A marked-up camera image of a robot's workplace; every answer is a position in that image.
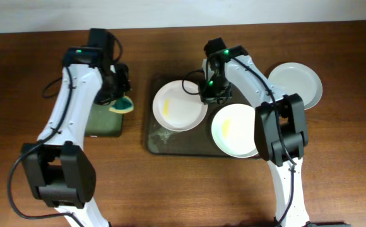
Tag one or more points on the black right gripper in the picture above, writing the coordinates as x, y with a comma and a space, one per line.
207, 98

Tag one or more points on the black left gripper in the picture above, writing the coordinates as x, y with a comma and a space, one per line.
105, 98

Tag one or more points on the yellow and green sponge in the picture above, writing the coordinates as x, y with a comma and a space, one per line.
122, 105

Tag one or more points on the pinkish white plate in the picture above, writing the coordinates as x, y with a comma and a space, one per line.
176, 108

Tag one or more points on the grey-white plate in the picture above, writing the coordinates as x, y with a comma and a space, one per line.
293, 77

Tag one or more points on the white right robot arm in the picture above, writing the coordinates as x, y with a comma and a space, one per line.
280, 131

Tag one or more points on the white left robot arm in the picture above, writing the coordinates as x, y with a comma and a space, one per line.
56, 166

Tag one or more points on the black tray with soapy water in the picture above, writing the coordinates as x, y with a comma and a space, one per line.
103, 123

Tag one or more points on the dark brown serving tray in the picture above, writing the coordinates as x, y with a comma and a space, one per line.
159, 140

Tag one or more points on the white plate with yellow stain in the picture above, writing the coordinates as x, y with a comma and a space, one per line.
233, 129

